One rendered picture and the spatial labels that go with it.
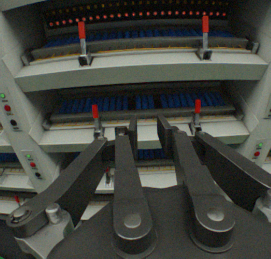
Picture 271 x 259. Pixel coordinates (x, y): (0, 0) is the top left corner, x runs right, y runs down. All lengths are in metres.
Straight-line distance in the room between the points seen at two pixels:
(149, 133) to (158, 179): 0.19
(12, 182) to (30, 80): 0.44
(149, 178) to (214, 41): 0.45
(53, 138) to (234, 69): 0.50
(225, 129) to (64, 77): 0.44
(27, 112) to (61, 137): 0.11
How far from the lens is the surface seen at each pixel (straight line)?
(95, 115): 0.41
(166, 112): 0.44
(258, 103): 0.48
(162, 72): 0.36
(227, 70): 0.41
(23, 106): 0.47
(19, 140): 0.53
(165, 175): 0.56
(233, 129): 0.50
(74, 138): 0.46
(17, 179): 0.73
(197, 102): 0.42
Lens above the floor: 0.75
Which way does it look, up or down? 28 degrees down
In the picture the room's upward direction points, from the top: 4 degrees counter-clockwise
